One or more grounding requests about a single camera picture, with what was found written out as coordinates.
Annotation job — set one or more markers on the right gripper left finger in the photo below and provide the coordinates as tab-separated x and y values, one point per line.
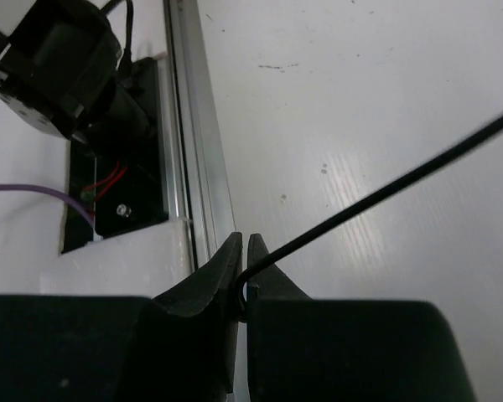
178	346

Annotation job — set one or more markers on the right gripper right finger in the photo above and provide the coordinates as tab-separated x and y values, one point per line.
301	349

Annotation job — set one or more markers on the front aluminium rail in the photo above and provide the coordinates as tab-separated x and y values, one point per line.
207	190

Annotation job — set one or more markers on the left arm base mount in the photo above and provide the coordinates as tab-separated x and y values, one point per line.
123	194

